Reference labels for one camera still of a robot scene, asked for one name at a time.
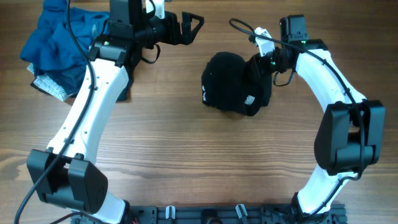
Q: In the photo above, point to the black t-shirt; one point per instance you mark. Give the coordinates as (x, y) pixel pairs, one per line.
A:
(225, 87)

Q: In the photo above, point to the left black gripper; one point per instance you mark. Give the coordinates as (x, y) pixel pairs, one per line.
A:
(187, 34)

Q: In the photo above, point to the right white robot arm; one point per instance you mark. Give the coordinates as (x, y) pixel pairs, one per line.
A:
(350, 134)

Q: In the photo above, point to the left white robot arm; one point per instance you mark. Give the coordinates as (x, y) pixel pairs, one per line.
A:
(65, 173)

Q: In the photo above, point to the blue crumpled shirt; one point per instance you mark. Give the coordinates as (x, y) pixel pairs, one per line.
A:
(50, 46)

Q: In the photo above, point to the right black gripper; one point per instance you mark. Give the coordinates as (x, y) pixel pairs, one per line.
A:
(262, 70)

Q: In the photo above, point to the white patterned cloth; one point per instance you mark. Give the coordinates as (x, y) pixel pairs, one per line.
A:
(61, 84)

